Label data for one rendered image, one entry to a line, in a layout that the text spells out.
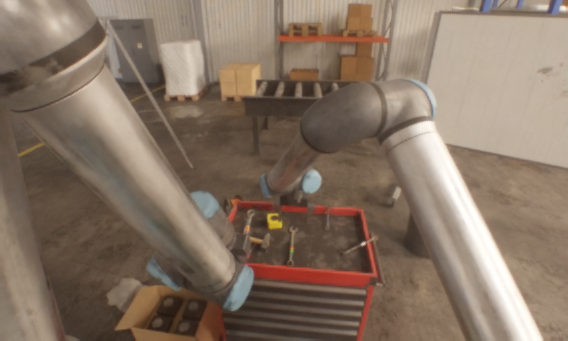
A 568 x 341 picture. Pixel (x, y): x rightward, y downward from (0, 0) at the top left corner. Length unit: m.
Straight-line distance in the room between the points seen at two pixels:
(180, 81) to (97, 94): 7.27
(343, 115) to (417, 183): 0.19
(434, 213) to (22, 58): 0.56
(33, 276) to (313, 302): 1.13
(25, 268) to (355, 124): 0.53
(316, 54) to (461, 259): 8.50
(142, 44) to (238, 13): 2.96
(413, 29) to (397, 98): 8.62
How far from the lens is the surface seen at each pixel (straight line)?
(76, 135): 0.30
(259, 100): 4.03
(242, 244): 0.84
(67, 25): 0.27
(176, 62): 7.48
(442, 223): 0.56
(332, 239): 1.47
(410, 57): 9.27
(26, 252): 0.46
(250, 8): 9.03
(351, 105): 0.56
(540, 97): 3.19
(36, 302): 0.49
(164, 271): 0.67
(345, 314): 1.44
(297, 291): 1.35
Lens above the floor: 1.89
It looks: 28 degrees down
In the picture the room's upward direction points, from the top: straight up
